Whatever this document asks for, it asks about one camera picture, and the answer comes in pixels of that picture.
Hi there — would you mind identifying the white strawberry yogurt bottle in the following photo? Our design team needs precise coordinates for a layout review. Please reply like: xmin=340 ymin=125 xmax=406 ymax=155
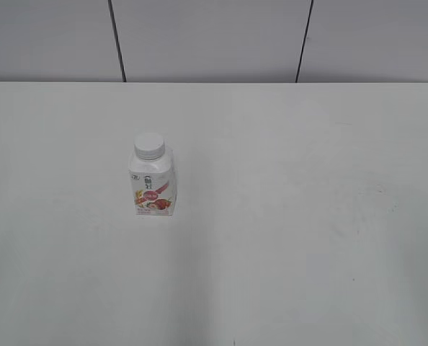
xmin=128 ymin=147 xmax=177 ymax=216

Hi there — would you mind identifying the white screw cap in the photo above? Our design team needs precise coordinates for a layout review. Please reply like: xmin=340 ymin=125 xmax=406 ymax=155
xmin=134 ymin=133 xmax=165 ymax=161

